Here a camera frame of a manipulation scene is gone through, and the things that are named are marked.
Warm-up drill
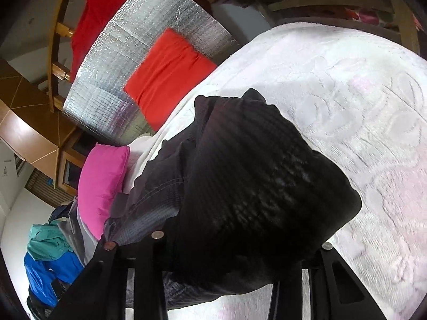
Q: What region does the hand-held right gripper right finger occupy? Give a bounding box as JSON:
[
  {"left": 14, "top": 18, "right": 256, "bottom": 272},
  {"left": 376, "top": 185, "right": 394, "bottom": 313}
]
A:
[{"left": 270, "top": 242, "right": 379, "bottom": 320}]

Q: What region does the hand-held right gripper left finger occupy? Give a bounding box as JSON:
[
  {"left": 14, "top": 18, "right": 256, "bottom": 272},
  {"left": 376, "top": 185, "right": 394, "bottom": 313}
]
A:
[{"left": 50, "top": 230, "right": 167, "bottom": 320}]

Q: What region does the black jacket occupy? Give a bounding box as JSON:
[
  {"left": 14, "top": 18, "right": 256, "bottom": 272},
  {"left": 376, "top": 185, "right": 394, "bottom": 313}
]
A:
[{"left": 100, "top": 88, "right": 363, "bottom": 310}]

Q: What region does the pink pillow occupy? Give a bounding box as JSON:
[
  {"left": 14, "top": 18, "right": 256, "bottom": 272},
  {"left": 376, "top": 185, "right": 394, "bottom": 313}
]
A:
[{"left": 77, "top": 143, "right": 131, "bottom": 241}]

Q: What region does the blue garment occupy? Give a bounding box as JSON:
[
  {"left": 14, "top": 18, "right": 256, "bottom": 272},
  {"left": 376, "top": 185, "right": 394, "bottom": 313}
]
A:
[{"left": 24, "top": 249, "right": 85, "bottom": 308}]

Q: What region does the teal garment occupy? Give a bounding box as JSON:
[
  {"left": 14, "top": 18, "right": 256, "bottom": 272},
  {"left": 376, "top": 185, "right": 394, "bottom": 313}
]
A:
[{"left": 27, "top": 223, "right": 74, "bottom": 263}]

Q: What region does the white pillow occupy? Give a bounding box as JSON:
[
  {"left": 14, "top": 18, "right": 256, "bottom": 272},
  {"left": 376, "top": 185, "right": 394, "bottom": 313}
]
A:
[{"left": 122, "top": 133, "right": 159, "bottom": 194}]

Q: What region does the white embossed blanket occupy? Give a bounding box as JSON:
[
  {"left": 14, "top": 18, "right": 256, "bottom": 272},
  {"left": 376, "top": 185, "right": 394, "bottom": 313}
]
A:
[{"left": 125, "top": 22, "right": 427, "bottom": 320}]

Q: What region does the silver foil mat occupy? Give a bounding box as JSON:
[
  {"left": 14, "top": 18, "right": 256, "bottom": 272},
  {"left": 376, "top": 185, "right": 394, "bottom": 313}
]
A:
[{"left": 63, "top": 0, "right": 241, "bottom": 145}]

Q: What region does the orange pillow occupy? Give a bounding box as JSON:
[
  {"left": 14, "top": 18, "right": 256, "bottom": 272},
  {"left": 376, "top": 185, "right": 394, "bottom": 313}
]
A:
[{"left": 123, "top": 28, "right": 218, "bottom": 131}]

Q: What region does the red cloth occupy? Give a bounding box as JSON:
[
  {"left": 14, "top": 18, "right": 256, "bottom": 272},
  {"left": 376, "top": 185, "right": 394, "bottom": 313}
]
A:
[{"left": 71, "top": 0, "right": 148, "bottom": 82}]

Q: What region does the wooden chair frame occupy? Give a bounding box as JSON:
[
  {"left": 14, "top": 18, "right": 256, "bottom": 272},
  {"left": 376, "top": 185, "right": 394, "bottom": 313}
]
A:
[{"left": 267, "top": 0, "right": 421, "bottom": 54}]

